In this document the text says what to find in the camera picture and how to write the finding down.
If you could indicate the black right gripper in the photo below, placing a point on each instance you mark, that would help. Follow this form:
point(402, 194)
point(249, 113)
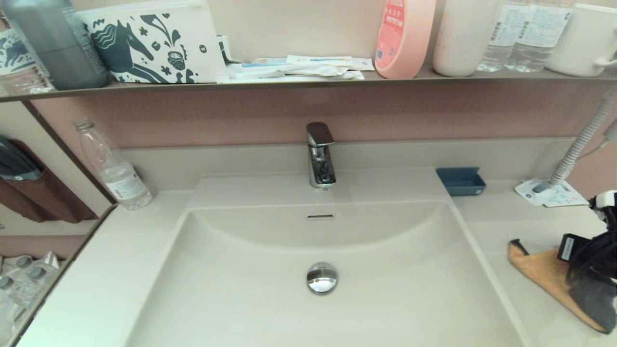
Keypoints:
point(593, 255)

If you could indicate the orange and grey cloth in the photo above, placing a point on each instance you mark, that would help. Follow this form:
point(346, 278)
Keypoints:
point(540, 267)

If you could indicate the chrome lever faucet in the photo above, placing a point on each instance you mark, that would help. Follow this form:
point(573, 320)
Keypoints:
point(320, 161)

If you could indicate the beige ceramic sink basin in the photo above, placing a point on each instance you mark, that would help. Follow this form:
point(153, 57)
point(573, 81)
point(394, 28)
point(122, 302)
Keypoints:
point(241, 289)

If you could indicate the white printed leaflet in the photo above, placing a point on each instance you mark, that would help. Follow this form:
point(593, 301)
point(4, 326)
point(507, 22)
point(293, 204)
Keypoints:
point(561, 196)

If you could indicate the blue plastic soap dish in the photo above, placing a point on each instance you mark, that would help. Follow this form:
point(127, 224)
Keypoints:
point(460, 182)

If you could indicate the white ribbed container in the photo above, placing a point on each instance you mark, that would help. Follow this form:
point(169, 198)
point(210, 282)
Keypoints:
point(581, 43)

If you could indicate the clear labelled water bottle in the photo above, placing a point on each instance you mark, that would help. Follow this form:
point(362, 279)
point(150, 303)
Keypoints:
point(537, 46)
point(499, 50)

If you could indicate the cream ceramic cup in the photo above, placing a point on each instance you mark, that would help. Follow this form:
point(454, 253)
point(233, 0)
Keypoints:
point(465, 38)

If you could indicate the chrome drain stopper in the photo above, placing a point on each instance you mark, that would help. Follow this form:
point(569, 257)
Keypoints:
point(322, 278)

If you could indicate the pink lotion bottle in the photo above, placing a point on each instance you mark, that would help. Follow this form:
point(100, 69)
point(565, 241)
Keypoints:
point(404, 38)

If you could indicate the small white sachet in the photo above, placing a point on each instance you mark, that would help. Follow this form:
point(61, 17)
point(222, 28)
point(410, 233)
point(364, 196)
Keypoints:
point(362, 63)

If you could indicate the white packet blue stripe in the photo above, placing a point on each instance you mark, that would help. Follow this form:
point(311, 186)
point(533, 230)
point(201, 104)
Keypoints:
point(320, 60)

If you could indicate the flat white packet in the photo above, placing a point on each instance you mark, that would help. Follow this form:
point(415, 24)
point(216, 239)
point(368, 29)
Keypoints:
point(294, 78)

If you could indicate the long white toothbrush packet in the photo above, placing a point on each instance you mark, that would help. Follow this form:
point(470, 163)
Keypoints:
point(265, 70)

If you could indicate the clear plastic water bottle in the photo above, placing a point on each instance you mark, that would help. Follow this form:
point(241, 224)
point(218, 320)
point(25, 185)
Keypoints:
point(118, 180)

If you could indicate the white horse print box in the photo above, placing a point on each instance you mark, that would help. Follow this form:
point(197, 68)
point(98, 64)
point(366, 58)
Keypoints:
point(154, 48)

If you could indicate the grey cylindrical container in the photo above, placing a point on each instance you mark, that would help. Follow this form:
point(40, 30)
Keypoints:
point(62, 53)

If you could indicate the dark grey folded item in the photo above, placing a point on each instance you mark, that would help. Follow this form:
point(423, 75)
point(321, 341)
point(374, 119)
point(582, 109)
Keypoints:
point(17, 164)

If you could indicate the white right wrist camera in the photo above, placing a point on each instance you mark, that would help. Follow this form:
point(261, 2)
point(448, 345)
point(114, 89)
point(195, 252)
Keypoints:
point(606, 202)

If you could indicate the brown wall shelf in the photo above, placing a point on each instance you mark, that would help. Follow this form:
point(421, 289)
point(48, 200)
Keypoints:
point(434, 81)

